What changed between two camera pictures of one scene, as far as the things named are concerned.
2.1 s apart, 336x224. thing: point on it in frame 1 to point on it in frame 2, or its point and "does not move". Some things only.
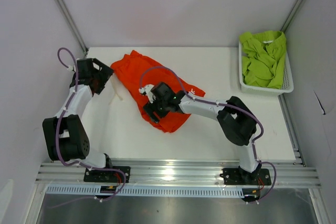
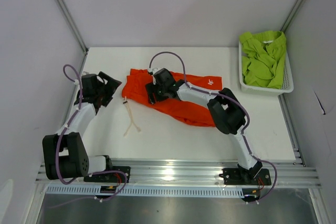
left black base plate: [108, 176] does not move
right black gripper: [150, 107] to [151, 88]
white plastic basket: [287, 84] does not move
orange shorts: [137, 69] to [134, 87]
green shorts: [263, 58] does not move
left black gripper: [105, 73] to [111, 86]
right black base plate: [233, 177] does not move
